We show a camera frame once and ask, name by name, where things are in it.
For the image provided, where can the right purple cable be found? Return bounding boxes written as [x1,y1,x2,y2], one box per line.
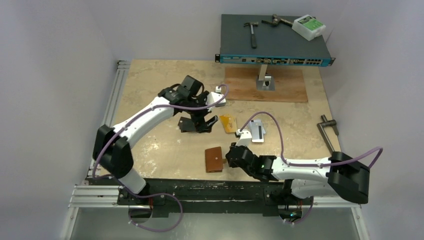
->
[237,111,384,226]

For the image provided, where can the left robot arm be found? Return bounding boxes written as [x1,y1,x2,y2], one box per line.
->
[92,75,229,205]

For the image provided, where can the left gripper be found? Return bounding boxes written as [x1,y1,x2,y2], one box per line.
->
[185,91,218,133]

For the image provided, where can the brown wooden board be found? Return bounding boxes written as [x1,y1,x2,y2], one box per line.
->
[224,67,308,103]

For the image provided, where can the black cards stack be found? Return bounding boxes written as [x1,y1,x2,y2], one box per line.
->
[177,116,198,133]

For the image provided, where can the brown leather card holder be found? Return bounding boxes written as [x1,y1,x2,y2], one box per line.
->
[204,146,224,173]

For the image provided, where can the black metal tool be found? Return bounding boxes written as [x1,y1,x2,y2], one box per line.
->
[261,14,293,28]

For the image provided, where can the purple cable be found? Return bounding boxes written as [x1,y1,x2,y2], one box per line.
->
[237,111,384,226]
[92,83,230,233]

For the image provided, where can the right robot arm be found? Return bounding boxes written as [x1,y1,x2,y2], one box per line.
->
[225,144,370,204]

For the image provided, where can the orange card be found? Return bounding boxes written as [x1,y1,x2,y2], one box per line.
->
[218,114,238,134]

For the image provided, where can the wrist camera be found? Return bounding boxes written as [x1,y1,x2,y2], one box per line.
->
[235,129,252,147]
[206,86,227,110]

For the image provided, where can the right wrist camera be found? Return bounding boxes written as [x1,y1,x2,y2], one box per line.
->
[235,129,252,147]

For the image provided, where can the silver metal stand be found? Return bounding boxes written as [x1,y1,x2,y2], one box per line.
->
[256,64,275,91]

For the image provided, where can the white green box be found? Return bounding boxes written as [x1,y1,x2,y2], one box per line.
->
[291,14,327,41]

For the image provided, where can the grey metal clamp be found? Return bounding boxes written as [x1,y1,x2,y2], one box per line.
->
[316,114,340,155]

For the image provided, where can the silver white cards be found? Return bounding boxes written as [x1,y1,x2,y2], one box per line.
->
[248,119,266,143]

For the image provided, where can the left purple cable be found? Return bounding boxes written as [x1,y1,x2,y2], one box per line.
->
[92,83,230,233]

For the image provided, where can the hammer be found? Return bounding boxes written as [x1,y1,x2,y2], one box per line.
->
[243,22,259,49]

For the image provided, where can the aluminium frame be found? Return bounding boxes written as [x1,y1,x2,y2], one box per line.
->
[61,60,370,240]

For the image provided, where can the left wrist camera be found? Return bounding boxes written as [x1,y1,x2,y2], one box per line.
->
[206,86,227,110]

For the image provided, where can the blue network switch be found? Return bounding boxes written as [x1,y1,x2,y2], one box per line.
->
[214,14,335,67]

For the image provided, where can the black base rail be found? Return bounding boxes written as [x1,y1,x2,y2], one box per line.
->
[86,177,316,220]

